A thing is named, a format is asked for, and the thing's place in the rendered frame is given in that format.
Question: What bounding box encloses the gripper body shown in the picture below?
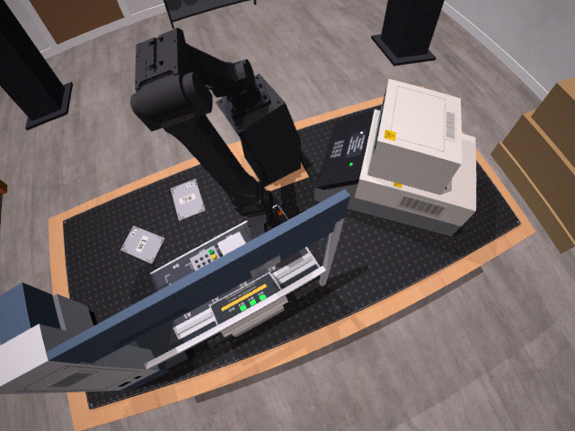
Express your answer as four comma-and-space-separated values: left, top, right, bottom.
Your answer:
240, 209, 287, 243

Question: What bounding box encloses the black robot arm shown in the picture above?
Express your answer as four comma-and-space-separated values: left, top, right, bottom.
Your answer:
130, 28, 280, 240

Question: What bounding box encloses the white thermal cycler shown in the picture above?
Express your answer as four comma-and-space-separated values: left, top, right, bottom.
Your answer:
314, 79, 476, 236

